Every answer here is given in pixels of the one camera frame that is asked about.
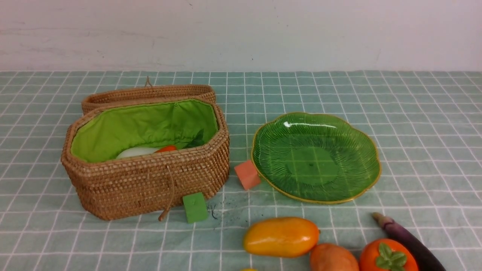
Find yellow orange mango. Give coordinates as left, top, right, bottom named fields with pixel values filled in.
left=243, top=217, right=320, bottom=258

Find white radish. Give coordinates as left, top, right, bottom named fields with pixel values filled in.
left=116, top=146, right=159, bottom=159

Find brown potato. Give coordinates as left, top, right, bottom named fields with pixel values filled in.
left=310, top=243, right=360, bottom=271

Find purple eggplant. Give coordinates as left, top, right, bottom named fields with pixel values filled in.
left=371, top=212, right=446, bottom=271

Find orange persimmon green leaves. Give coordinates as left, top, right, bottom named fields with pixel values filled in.
left=359, top=239, right=419, bottom=271

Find orange foam cube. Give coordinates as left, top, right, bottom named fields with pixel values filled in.
left=234, top=160, right=261, bottom=190

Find woven wicker basket lid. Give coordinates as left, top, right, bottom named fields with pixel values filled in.
left=81, top=78, right=217, bottom=114

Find green glass leaf plate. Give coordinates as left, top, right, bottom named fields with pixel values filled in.
left=251, top=112, right=382, bottom=205

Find green foam cube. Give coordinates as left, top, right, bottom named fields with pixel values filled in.
left=182, top=192, right=208, bottom=224

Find woven wicker basket green lining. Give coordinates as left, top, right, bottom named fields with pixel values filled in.
left=61, top=97, right=230, bottom=220

